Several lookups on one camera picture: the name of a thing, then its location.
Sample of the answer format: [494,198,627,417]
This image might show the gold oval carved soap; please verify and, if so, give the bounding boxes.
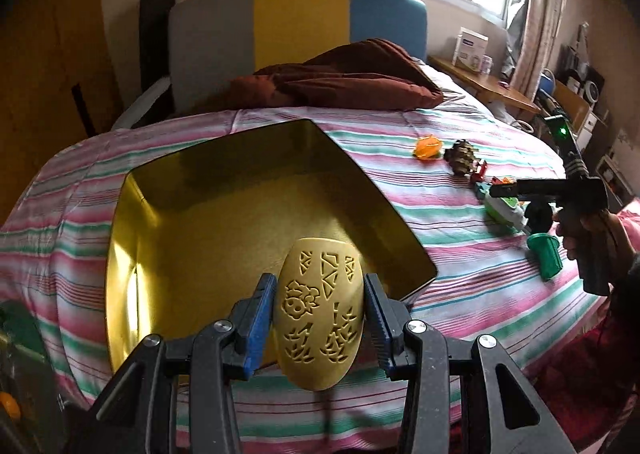
[272,237,364,391]

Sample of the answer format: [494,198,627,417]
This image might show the orange cube blocks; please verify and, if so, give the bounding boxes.
[490,176,516,185]

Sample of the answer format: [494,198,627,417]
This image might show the brown studded massage ball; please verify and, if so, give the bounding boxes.
[444,139,477,177]

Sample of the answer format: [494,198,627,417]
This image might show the orange plastic clip toy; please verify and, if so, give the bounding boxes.
[413,135,442,161]

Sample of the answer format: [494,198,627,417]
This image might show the white green plug device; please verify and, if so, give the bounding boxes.
[484,194,530,234]

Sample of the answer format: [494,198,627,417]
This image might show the right hand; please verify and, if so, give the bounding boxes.
[554,209,636,286]

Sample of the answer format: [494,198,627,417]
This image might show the gold square tray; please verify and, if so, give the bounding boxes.
[105,119,437,366]

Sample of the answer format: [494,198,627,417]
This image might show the wooden side shelf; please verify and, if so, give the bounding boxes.
[427,56,541,114]

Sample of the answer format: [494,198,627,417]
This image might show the striped bed sheet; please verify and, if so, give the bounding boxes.
[0,59,609,454]

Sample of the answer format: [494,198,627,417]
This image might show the white box on shelf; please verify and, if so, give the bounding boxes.
[452,28,488,73]

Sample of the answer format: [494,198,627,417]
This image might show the dark red pillow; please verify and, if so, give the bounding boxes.
[194,38,444,113]

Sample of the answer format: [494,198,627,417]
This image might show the orange fruit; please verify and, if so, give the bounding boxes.
[0,391,22,422]

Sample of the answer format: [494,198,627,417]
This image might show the grey yellow blue headboard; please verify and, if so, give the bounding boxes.
[168,0,427,113]

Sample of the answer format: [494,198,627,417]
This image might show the black rolled mat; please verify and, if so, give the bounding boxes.
[138,0,176,92]

